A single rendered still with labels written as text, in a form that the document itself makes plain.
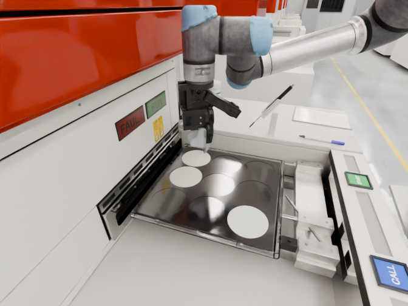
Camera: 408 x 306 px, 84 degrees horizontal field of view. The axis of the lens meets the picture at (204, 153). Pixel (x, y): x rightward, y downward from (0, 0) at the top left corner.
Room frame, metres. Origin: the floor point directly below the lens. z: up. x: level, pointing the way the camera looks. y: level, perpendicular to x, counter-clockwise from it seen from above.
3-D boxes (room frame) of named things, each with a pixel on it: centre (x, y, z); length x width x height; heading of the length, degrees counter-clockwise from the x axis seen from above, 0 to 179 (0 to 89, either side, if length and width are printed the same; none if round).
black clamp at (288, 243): (0.31, -0.19, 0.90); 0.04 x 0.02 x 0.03; 72
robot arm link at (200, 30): (0.56, 0.01, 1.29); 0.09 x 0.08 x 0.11; 84
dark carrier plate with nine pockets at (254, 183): (0.51, -0.04, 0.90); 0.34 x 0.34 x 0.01; 72
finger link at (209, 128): (0.54, -0.01, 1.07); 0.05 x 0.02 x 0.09; 14
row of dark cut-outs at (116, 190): (0.56, 0.17, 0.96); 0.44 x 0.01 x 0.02; 162
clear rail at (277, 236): (0.45, -0.21, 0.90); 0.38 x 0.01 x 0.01; 162
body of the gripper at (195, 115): (0.56, 0.02, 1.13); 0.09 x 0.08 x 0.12; 104
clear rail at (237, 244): (0.34, 0.01, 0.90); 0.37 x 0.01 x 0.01; 72
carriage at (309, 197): (0.44, -0.30, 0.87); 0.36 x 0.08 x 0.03; 162
